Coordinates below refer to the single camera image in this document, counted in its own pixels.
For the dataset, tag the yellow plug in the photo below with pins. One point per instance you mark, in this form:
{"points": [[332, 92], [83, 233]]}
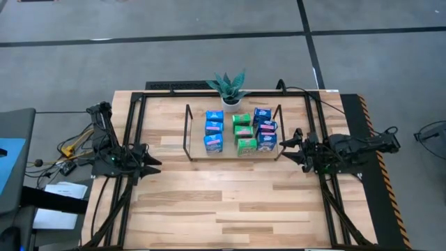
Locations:
{"points": [[68, 150]]}

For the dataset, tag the snake plant in white pot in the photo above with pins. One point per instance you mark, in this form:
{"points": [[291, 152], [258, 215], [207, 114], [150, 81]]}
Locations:
{"points": [[230, 92]]}

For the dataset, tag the black hazard-striped floor mat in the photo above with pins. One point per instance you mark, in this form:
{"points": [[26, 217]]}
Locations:
{"points": [[369, 209]]}

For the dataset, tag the black power adapter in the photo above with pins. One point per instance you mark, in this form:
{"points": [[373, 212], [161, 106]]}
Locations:
{"points": [[68, 168]]}

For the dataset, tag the wooden shelf with black frame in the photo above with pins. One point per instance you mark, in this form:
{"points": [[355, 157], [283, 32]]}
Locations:
{"points": [[198, 153]]}

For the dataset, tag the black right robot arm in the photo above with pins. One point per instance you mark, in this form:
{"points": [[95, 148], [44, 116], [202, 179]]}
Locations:
{"points": [[355, 146]]}

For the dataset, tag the black metal table frame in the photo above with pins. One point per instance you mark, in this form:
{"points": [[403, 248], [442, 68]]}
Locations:
{"points": [[174, 94]]}

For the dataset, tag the grey side table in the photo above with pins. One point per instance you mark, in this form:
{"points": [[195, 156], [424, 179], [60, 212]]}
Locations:
{"points": [[21, 125]]}

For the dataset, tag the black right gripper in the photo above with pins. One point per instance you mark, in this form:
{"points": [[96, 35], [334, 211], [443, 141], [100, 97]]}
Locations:
{"points": [[313, 153]]}

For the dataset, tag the Apple Jacks cereal box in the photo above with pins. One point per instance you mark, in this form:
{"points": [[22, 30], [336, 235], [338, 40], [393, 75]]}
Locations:
{"points": [[243, 131], [247, 147], [241, 119]]}

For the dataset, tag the Rice Krispies cereal box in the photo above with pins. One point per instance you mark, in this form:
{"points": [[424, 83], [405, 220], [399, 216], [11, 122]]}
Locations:
{"points": [[213, 127], [214, 115], [213, 143]]}

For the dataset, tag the black perforated panel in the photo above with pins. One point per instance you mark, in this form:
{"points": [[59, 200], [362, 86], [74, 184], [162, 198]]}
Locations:
{"points": [[174, 85]]}

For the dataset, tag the black round knob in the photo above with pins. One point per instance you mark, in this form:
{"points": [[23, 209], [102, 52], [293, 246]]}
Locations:
{"points": [[38, 162]]}

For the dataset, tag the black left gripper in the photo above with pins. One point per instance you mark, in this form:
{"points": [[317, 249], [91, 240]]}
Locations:
{"points": [[137, 160]]}

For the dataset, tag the white papers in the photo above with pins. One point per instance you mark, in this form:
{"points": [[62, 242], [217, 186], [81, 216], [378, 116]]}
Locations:
{"points": [[55, 219]]}

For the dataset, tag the black flat bar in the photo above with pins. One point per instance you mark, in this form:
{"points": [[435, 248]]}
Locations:
{"points": [[52, 202]]}

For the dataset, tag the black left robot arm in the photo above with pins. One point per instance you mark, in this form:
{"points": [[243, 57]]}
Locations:
{"points": [[104, 139]]}

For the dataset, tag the blue pad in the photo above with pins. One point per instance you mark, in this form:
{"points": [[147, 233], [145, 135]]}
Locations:
{"points": [[12, 164]]}

